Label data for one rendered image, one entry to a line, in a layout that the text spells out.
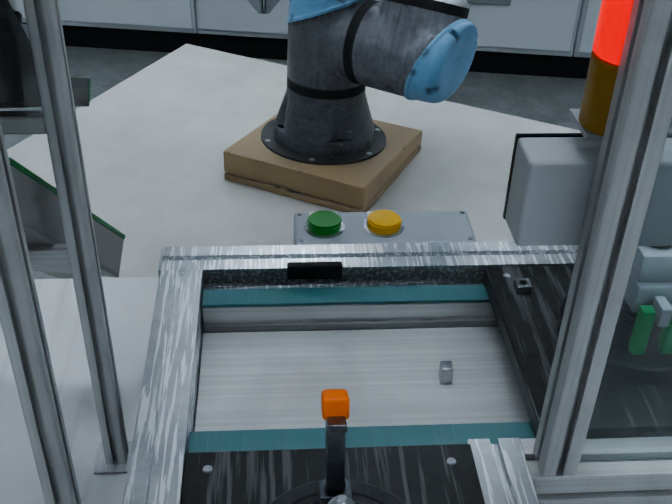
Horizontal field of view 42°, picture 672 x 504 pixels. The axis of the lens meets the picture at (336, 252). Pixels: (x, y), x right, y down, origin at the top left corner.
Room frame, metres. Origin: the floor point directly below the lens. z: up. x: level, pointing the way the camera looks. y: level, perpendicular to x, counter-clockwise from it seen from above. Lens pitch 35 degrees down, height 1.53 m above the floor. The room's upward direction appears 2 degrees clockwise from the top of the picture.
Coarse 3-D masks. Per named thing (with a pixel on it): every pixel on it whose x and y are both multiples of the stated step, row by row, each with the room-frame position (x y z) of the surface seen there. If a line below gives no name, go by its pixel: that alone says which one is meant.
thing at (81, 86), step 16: (0, 0) 0.58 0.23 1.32; (0, 16) 0.57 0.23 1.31; (16, 16) 0.60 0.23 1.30; (0, 32) 0.57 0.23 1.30; (16, 32) 0.59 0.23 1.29; (0, 48) 0.56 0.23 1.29; (16, 48) 0.59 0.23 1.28; (0, 64) 0.56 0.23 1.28; (16, 64) 0.58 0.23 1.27; (32, 64) 0.61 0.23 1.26; (0, 80) 0.56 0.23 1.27; (16, 80) 0.58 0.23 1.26; (32, 80) 0.60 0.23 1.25; (80, 80) 0.69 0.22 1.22; (0, 96) 0.55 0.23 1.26; (16, 96) 0.57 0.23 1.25; (32, 96) 0.60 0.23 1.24; (80, 96) 0.68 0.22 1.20
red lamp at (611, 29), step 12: (612, 0) 0.54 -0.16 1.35; (624, 0) 0.53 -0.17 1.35; (600, 12) 0.55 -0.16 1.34; (612, 12) 0.54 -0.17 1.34; (624, 12) 0.53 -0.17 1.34; (600, 24) 0.54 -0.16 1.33; (612, 24) 0.53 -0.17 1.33; (624, 24) 0.53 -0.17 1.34; (600, 36) 0.54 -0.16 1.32; (612, 36) 0.53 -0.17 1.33; (624, 36) 0.53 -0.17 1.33; (600, 48) 0.54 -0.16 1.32; (612, 48) 0.53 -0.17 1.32; (612, 60) 0.53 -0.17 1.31
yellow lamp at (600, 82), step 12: (600, 60) 0.54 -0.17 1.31; (588, 72) 0.55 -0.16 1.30; (600, 72) 0.53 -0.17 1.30; (612, 72) 0.53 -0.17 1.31; (588, 84) 0.54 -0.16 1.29; (600, 84) 0.53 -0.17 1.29; (612, 84) 0.53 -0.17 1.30; (588, 96) 0.54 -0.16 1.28; (600, 96) 0.53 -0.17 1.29; (588, 108) 0.54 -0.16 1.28; (600, 108) 0.53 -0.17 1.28; (588, 120) 0.54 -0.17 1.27; (600, 120) 0.53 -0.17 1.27; (600, 132) 0.53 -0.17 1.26
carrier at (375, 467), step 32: (320, 448) 0.51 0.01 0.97; (352, 448) 0.51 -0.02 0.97; (384, 448) 0.52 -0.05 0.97; (416, 448) 0.52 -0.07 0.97; (448, 448) 0.52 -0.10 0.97; (192, 480) 0.47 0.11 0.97; (224, 480) 0.48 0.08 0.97; (256, 480) 0.48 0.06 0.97; (288, 480) 0.48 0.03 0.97; (320, 480) 0.45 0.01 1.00; (352, 480) 0.48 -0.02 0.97; (384, 480) 0.48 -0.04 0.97; (416, 480) 0.48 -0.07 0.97; (448, 480) 0.48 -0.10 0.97
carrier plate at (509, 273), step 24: (504, 288) 0.74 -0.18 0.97; (552, 288) 0.75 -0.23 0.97; (504, 312) 0.70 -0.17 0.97; (528, 312) 0.70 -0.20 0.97; (552, 312) 0.71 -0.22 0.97; (504, 336) 0.68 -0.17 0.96; (528, 336) 0.67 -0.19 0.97; (552, 336) 0.67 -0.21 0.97; (528, 360) 0.63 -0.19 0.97; (552, 360) 0.63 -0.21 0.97; (528, 384) 0.60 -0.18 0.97; (528, 408) 0.58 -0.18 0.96
